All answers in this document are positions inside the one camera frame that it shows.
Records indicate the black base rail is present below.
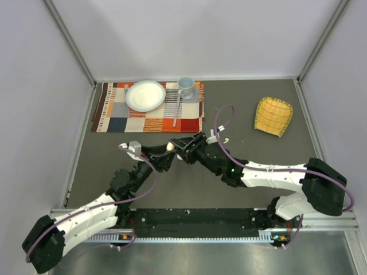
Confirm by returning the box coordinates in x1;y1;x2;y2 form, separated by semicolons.
128;208;300;238

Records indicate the white plate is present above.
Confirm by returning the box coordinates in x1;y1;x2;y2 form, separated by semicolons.
125;80;166;112

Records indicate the pink earbud case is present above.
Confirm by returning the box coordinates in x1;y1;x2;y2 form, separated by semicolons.
166;142;175;151

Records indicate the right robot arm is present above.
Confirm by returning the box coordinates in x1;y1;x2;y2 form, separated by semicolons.
166;132;347;227

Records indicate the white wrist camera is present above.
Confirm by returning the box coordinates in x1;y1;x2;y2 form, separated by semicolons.
118;141;142;161
206;125;225;144

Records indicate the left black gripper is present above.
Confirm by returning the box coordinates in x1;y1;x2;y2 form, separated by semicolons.
130;143;177;192

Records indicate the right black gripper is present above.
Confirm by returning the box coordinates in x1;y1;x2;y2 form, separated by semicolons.
170;132;222;176

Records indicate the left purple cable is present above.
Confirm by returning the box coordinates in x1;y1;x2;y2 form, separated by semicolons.
25;144;158;263

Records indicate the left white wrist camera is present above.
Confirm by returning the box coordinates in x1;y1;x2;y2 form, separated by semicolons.
118;141;142;161

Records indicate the light blue cup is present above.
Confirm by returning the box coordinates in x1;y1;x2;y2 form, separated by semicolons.
177;76;195;99

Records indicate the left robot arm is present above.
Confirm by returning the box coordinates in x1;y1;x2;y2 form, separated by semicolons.
22;142;176;274

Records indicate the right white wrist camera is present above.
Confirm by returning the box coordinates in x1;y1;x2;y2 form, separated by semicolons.
206;125;225;144

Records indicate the yellow woven basket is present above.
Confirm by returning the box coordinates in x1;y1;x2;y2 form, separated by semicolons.
254;97;294;137

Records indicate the patchwork placemat cloth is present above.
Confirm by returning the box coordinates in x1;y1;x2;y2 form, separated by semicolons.
91;81;205;133

